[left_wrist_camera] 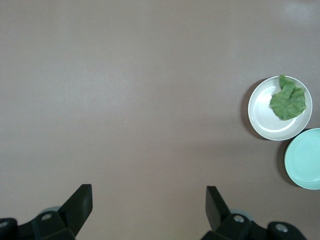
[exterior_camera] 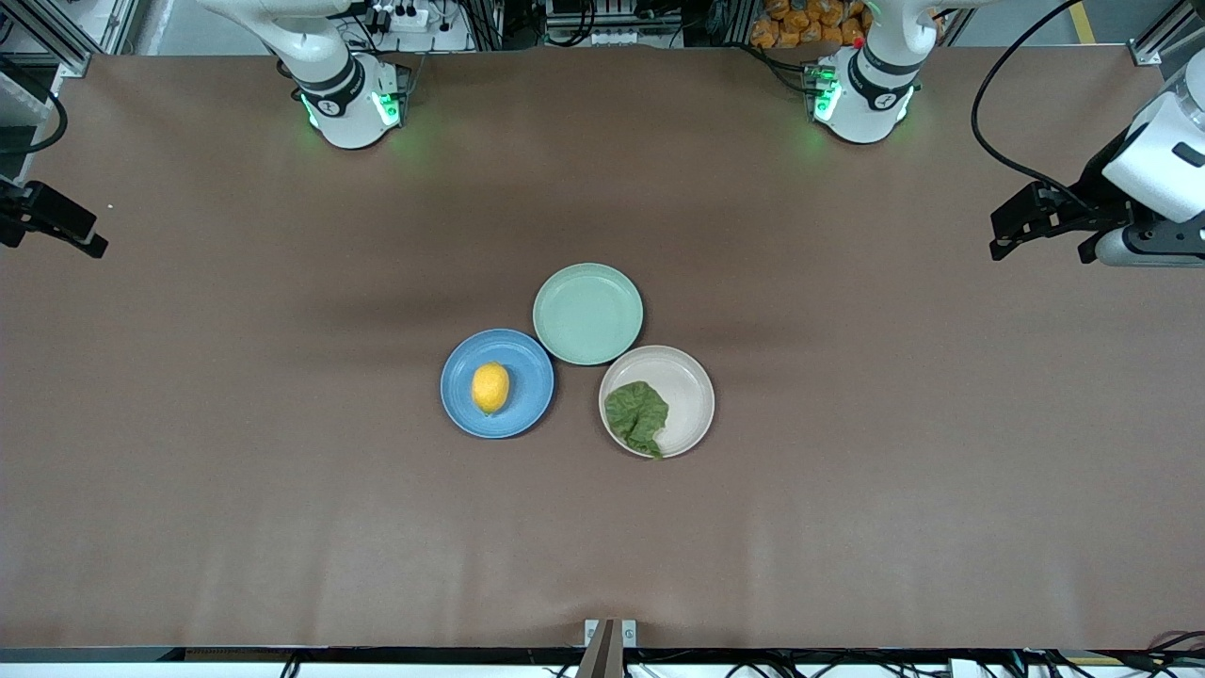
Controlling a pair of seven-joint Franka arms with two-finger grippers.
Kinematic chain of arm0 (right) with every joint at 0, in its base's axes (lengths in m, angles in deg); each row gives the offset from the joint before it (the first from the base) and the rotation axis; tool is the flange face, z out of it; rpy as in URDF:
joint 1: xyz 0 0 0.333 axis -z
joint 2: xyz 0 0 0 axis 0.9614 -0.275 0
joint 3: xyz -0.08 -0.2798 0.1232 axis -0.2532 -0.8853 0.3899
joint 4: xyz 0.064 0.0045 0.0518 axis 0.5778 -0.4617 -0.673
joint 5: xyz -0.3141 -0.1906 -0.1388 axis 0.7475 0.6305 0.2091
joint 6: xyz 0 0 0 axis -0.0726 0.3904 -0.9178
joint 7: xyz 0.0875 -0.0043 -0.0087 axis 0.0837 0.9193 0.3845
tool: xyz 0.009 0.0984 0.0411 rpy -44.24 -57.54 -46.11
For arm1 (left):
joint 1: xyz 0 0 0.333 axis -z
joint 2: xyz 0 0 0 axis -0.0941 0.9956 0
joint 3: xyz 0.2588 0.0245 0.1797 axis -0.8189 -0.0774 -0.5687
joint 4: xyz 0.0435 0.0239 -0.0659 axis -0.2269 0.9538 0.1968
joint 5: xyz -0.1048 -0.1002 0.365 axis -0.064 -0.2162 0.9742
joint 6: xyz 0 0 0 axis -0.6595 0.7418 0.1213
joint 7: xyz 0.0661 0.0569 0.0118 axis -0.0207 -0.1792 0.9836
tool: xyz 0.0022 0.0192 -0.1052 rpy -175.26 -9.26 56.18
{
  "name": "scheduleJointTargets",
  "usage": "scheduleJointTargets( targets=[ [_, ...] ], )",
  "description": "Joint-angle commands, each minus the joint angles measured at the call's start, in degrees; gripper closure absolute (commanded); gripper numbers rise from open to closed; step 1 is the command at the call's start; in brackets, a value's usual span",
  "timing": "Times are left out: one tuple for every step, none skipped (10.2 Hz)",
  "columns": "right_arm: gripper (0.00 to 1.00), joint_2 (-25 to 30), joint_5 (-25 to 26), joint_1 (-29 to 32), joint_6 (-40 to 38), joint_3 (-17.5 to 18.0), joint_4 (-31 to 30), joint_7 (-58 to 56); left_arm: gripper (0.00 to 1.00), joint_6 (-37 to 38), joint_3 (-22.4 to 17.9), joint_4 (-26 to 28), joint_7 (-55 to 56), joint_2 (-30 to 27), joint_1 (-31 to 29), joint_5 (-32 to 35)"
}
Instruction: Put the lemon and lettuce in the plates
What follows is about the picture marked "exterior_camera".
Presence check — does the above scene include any green lettuce leaf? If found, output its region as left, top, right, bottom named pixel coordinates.
left=604, top=380, right=670, bottom=460

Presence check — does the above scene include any yellow lemon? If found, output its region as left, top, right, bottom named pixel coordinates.
left=471, top=362, right=511, bottom=415

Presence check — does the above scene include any orange snack bag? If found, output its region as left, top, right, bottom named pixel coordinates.
left=750, top=0, right=872, bottom=48

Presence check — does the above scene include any beige plate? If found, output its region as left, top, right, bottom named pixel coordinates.
left=599, top=345, right=715, bottom=460

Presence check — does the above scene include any white power strip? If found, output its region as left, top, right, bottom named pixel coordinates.
left=362, top=0, right=434, bottom=34

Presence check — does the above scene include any light green plate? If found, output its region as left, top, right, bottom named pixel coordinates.
left=533, top=263, right=645, bottom=366

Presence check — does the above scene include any blue plate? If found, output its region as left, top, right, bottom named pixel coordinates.
left=441, top=329, right=556, bottom=440

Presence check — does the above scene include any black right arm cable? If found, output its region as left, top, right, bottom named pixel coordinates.
left=0, top=55, right=70, bottom=157

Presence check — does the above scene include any aluminium frame profile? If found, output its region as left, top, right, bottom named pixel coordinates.
left=1130, top=0, right=1205, bottom=67
left=0, top=0, right=140, bottom=76

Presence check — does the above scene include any metal table edge bracket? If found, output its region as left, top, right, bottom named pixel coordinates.
left=584, top=619, right=638, bottom=678

